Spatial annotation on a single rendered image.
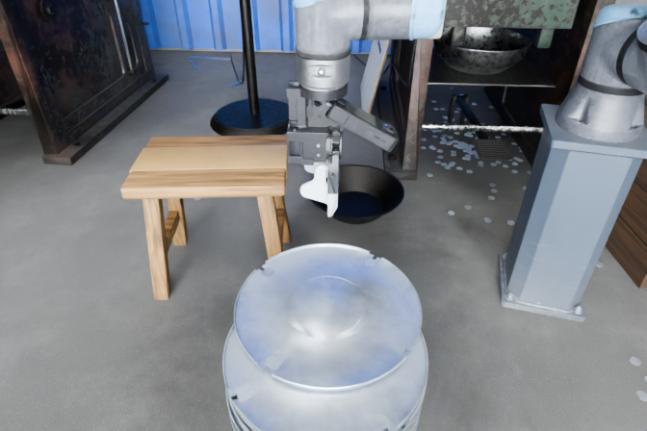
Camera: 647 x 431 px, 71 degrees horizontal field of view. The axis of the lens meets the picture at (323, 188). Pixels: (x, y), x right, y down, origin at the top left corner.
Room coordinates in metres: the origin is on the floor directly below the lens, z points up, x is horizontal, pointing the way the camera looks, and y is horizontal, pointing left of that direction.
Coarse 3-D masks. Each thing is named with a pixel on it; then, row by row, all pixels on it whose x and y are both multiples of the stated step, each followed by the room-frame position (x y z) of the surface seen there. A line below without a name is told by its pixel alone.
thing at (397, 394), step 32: (224, 352) 0.41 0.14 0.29; (416, 352) 0.41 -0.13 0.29; (256, 384) 0.36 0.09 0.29; (288, 384) 0.36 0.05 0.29; (384, 384) 0.36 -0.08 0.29; (416, 384) 0.36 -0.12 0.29; (256, 416) 0.32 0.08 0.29; (288, 416) 0.32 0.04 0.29; (320, 416) 0.32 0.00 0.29; (352, 416) 0.32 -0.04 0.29
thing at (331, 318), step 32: (288, 256) 0.61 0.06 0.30; (320, 256) 0.61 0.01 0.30; (352, 256) 0.61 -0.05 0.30; (256, 288) 0.53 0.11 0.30; (288, 288) 0.53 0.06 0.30; (320, 288) 0.53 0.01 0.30; (352, 288) 0.53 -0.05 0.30; (384, 288) 0.53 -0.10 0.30; (256, 320) 0.46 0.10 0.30; (288, 320) 0.46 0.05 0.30; (320, 320) 0.46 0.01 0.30; (352, 320) 0.46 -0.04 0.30; (384, 320) 0.46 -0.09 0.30; (416, 320) 0.46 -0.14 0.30; (256, 352) 0.41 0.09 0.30; (288, 352) 0.41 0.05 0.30; (320, 352) 0.41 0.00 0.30; (352, 352) 0.41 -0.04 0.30; (384, 352) 0.41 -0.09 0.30; (320, 384) 0.36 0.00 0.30; (352, 384) 0.36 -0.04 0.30
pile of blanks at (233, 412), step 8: (424, 392) 0.36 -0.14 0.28; (232, 400) 0.34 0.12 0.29; (232, 408) 0.34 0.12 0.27; (416, 408) 0.34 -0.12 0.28; (232, 416) 0.35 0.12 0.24; (240, 416) 0.32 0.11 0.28; (416, 416) 0.34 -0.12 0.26; (232, 424) 0.35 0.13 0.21; (240, 424) 0.33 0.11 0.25; (248, 424) 0.31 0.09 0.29; (408, 424) 0.32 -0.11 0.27; (416, 424) 0.35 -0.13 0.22
